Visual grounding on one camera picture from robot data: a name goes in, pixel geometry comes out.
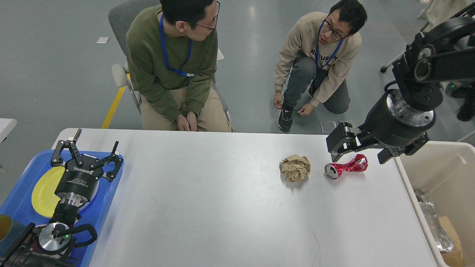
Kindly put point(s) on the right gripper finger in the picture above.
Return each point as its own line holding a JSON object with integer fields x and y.
{"x": 391, "y": 151}
{"x": 346, "y": 138}

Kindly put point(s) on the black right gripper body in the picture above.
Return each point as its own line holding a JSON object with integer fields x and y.
{"x": 393, "y": 122}

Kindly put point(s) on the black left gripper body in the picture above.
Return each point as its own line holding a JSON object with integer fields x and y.
{"x": 79, "y": 184}

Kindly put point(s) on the crushed red can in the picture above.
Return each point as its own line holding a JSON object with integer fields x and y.
{"x": 358, "y": 164}

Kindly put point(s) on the yellow plate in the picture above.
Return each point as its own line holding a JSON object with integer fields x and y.
{"x": 43, "y": 197}

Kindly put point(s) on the brown paper ball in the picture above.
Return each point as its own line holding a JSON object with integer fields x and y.
{"x": 295, "y": 168}

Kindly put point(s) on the dark teal mug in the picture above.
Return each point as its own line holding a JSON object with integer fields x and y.
{"x": 10, "y": 230}

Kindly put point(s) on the aluminium foil tray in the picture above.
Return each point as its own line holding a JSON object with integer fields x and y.
{"x": 442, "y": 240}

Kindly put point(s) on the aluminium foil sheet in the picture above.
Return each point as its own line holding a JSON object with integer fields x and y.
{"x": 422, "y": 195}

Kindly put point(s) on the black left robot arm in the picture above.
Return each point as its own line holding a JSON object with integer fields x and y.
{"x": 55, "y": 212}

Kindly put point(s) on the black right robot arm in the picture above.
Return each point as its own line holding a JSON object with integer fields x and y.
{"x": 446, "y": 53}

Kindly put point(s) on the floor outlet plate left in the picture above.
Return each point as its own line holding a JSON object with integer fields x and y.
{"x": 327, "y": 126}

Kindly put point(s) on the blue plastic tray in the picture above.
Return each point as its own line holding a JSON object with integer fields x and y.
{"x": 18, "y": 203}

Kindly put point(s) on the white side table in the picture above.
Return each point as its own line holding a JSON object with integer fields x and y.
{"x": 6, "y": 126}

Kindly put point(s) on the beige plastic bin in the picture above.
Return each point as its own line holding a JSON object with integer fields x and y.
{"x": 446, "y": 171}

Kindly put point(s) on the person in beige sweatshirt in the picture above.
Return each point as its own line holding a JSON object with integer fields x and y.
{"x": 316, "y": 57}

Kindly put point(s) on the white office chair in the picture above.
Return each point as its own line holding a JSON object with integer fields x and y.
{"x": 434, "y": 12}

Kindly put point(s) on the person in khaki trousers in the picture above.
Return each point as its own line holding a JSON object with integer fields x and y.
{"x": 171, "y": 51}

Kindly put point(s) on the grey office chair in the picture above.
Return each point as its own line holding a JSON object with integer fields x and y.
{"x": 120, "y": 18}

